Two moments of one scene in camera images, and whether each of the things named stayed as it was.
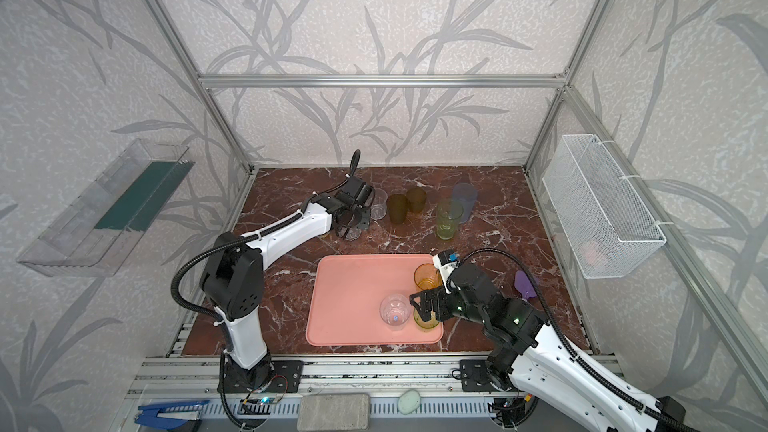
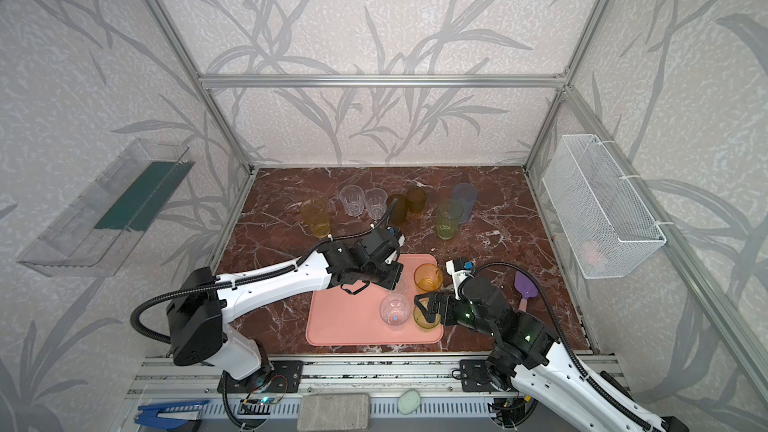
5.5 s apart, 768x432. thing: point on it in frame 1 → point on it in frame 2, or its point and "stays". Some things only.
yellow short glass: (427, 277) stays
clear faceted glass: (395, 311) stays
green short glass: (431, 323) stays
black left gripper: (354, 216) → (387, 272)
